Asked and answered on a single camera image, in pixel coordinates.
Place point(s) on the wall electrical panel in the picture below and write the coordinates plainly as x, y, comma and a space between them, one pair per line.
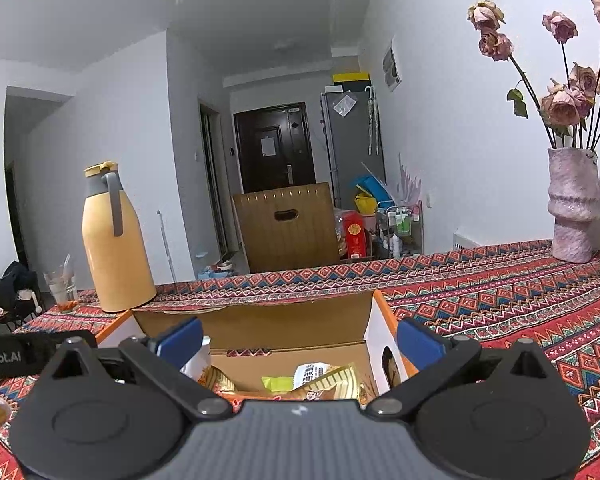
391, 67

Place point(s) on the patterned red tablecloth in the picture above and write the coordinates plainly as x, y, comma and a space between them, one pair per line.
495, 294

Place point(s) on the white black-text snack packet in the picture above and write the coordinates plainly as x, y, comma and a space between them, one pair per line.
307, 372

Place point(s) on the yellow box atop refrigerator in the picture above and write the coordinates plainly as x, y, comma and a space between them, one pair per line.
351, 78

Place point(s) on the gold biscuit snack packet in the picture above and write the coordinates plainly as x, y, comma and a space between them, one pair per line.
340, 383

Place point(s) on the pink textured ceramic vase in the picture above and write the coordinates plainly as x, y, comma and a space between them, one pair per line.
573, 201

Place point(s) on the black folding chair with clothes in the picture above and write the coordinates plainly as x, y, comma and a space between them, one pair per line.
19, 296

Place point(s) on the glass cup with straw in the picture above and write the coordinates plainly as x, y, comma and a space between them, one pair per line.
62, 285

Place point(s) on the red orange cardboard snack box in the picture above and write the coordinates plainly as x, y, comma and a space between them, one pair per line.
249, 341

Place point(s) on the grey refrigerator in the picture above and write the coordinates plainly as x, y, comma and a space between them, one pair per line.
353, 143

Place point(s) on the dark entrance door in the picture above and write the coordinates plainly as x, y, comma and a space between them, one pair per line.
274, 148

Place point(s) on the lime green snack packet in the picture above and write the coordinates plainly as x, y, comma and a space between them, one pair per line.
278, 384

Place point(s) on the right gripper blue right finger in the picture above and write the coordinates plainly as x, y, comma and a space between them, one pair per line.
420, 345

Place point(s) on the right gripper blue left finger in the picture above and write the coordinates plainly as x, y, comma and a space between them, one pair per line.
180, 343

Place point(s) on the red gift bag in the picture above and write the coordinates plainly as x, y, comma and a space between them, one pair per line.
354, 234

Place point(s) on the yellow thermos jug grey handle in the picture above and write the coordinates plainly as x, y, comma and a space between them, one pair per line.
113, 242

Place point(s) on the orange snack packet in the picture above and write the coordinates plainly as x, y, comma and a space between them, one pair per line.
215, 380

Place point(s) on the wire rack with bottles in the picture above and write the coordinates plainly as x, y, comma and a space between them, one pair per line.
399, 230

